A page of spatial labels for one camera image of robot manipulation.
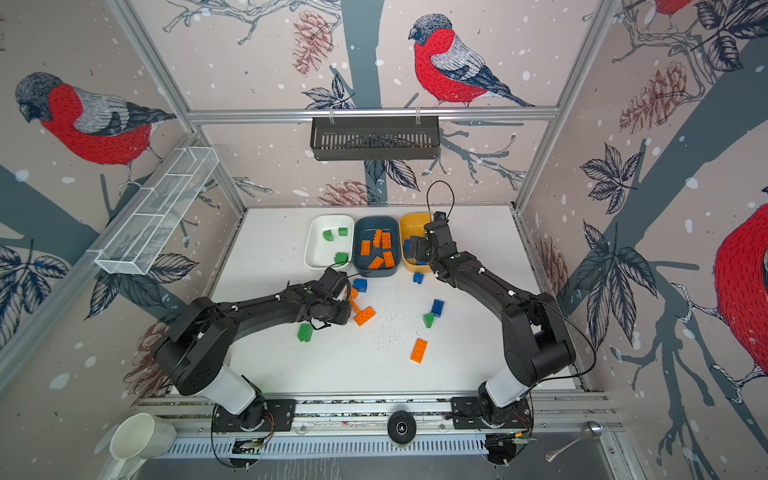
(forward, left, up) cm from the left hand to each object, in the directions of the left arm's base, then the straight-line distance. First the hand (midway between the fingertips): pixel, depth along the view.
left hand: (346, 314), depth 89 cm
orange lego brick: (+29, -9, +1) cm, 30 cm away
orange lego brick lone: (-11, -21, -1) cm, 24 cm away
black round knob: (-30, -16, +10) cm, 35 cm away
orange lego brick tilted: (0, -5, -2) cm, 6 cm away
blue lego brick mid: (+2, -28, -1) cm, 28 cm away
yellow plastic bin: (+39, -22, -3) cm, 45 cm away
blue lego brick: (+11, -4, -1) cm, 11 cm away
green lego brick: (-2, -25, -1) cm, 25 cm away
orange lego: (+26, -4, -1) cm, 26 cm away
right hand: (+17, -24, +12) cm, 32 cm away
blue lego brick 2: (+13, -23, 0) cm, 26 cm away
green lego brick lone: (-5, +12, -1) cm, 13 cm away
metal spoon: (-30, -62, +1) cm, 69 cm away
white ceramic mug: (-31, +44, +3) cm, 54 cm away
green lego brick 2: (+21, +4, -1) cm, 22 cm away
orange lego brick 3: (+7, -2, -1) cm, 7 cm away
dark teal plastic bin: (+18, -8, -1) cm, 20 cm away
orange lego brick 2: (+21, -13, -1) cm, 25 cm away
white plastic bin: (+32, +10, -1) cm, 34 cm away
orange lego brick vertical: (+29, -12, 0) cm, 31 cm away
